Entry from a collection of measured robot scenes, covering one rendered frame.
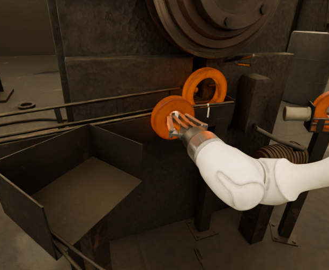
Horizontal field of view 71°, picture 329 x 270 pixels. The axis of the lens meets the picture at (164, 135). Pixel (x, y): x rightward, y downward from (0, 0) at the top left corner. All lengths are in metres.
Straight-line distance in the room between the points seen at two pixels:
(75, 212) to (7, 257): 0.82
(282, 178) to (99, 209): 0.43
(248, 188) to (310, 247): 1.02
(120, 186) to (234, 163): 0.30
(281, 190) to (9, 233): 1.28
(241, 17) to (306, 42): 2.72
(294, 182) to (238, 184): 0.16
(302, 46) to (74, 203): 3.25
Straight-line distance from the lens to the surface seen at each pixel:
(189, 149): 0.60
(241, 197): 0.49
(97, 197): 0.61
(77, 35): 0.86
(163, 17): 0.76
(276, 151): 1.04
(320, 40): 3.47
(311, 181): 0.59
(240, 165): 0.50
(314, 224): 1.61
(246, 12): 0.80
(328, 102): 1.08
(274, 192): 0.60
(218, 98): 0.93
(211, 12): 0.73
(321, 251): 1.49
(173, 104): 0.75
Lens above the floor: 1.01
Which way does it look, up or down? 27 degrees down
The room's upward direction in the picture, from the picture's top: 2 degrees clockwise
